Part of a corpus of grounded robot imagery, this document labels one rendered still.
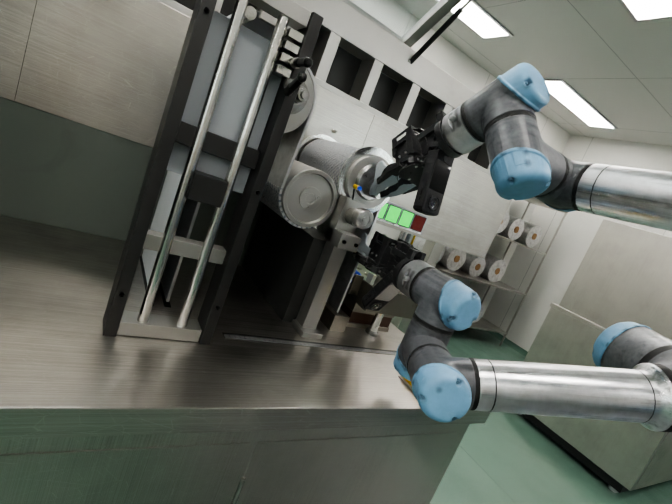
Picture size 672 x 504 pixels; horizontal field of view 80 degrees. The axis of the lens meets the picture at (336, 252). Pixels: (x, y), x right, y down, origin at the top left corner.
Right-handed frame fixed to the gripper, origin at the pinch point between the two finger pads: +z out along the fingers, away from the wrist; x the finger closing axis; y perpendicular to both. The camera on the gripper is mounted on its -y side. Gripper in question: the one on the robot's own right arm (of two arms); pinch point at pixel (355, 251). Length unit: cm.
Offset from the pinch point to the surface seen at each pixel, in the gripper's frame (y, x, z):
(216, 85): 20, 44, -16
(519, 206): 62, -412, 263
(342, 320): -15.9, -0.3, -5.0
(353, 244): 3.2, 8.6, -10.0
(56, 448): -27, 52, -30
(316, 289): -8.7, 11.3, -7.5
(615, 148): 161, -444, 201
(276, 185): 8.7, 24.5, -0.1
